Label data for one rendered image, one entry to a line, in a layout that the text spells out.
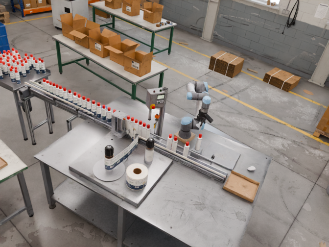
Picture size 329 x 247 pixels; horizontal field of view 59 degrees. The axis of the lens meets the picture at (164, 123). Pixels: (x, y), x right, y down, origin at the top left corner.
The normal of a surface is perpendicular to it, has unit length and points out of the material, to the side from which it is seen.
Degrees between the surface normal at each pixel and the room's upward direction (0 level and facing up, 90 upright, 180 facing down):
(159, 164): 0
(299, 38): 90
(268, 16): 90
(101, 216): 0
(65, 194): 0
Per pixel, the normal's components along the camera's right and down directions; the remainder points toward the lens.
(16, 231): 0.11, -0.79
